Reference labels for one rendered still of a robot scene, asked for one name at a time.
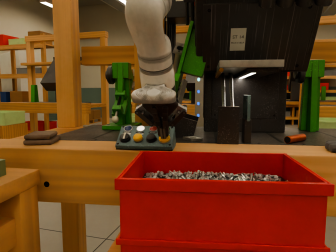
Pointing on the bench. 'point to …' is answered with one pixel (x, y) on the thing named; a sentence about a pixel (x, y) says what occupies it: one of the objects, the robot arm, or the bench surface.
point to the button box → (131, 145)
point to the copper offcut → (294, 138)
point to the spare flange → (192, 138)
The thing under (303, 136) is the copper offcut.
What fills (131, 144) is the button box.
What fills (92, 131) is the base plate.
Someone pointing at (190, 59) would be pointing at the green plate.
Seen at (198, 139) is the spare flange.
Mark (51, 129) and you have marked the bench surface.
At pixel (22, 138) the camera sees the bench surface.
